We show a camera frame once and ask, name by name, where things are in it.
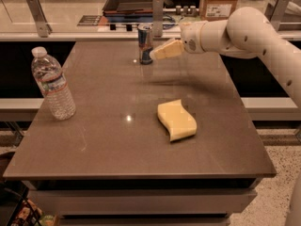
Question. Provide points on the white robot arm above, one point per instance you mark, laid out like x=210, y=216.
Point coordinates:
x=246, y=33

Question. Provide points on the cardboard box with label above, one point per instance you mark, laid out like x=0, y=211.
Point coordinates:
x=213, y=10

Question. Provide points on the clear plastic water bottle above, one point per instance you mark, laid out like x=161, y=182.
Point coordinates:
x=53, y=85

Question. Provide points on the black wire rack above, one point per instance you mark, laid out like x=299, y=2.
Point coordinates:
x=12, y=195

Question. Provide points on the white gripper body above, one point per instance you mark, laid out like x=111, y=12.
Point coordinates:
x=192, y=37

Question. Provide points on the yellow wavy sponge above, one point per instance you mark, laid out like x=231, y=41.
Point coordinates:
x=177, y=120

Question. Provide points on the left metal rail bracket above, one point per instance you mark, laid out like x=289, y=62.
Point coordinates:
x=43, y=28

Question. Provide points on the dark open tray box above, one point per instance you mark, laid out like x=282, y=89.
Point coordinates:
x=112, y=7

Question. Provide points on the red bull can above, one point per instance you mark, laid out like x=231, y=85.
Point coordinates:
x=145, y=43

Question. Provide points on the middle metal rail bracket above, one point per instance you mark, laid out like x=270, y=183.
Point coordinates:
x=157, y=16

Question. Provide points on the metal rail bracket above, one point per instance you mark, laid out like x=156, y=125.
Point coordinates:
x=43, y=28
x=157, y=16
x=275, y=12

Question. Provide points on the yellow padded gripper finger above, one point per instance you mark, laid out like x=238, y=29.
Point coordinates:
x=168, y=41
x=173, y=49

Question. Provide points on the right metal rail bracket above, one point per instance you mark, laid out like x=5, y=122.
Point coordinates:
x=275, y=12

